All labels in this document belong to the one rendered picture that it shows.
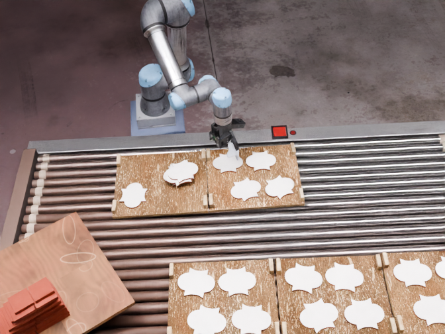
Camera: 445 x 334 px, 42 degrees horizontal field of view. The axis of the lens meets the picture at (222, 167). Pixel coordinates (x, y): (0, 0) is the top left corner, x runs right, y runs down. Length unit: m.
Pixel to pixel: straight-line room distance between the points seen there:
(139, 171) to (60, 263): 0.60
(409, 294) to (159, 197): 1.09
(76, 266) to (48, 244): 0.17
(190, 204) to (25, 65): 2.77
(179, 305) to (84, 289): 0.36
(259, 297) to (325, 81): 2.55
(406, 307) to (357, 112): 2.22
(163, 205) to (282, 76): 2.24
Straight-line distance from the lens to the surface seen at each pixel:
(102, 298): 2.21
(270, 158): 2.66
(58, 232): 2.42
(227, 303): 2.26
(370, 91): 4.48
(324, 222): 2.49
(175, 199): 2.55
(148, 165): 2.69
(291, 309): 2.25
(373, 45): 4.91
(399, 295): 2.34
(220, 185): 2.57
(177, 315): 2.25
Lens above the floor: 2.94
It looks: 49 degrees down
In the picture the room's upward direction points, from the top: 3 degrees counter-clockwise
